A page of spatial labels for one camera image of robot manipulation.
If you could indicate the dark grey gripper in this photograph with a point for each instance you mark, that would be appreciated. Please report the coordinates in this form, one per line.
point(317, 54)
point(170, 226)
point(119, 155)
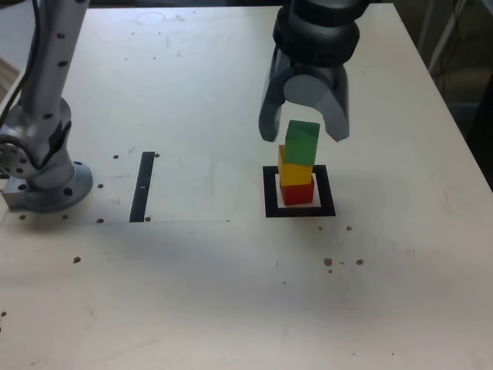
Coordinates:
point(312, 70)

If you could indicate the green cube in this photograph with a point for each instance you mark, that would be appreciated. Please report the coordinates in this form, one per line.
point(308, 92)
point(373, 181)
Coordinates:
point(302, 146)

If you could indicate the yellow cube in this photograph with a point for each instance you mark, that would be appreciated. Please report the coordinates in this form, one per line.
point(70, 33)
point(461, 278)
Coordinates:
point(294, 175)

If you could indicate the red cube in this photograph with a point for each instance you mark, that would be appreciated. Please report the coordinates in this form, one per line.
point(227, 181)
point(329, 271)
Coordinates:
point(298, 194)

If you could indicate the black tape square outline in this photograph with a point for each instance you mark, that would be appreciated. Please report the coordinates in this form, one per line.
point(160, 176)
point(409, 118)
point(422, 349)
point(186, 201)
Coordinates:
point(300, 212)

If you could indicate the black tape strip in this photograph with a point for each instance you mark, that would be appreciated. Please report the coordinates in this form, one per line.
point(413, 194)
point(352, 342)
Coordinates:
point(141, 185)

